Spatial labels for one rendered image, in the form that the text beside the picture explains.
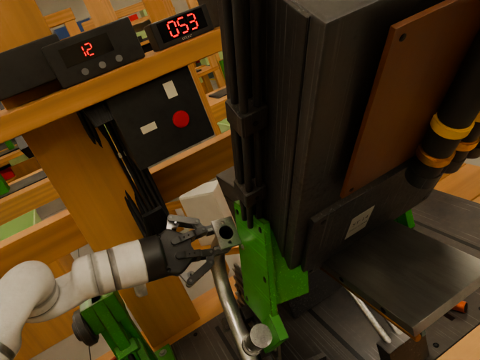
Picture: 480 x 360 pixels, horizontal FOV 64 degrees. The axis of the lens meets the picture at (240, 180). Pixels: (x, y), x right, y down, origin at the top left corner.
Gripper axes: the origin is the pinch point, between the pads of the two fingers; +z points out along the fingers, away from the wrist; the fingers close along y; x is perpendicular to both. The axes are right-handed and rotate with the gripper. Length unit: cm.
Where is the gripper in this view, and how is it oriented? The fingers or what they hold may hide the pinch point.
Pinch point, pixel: (219, 238)
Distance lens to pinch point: 71.7
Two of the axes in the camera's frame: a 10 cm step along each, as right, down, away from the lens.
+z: 9.1, -2.1, 3.6
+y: -3.5, -8.6, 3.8
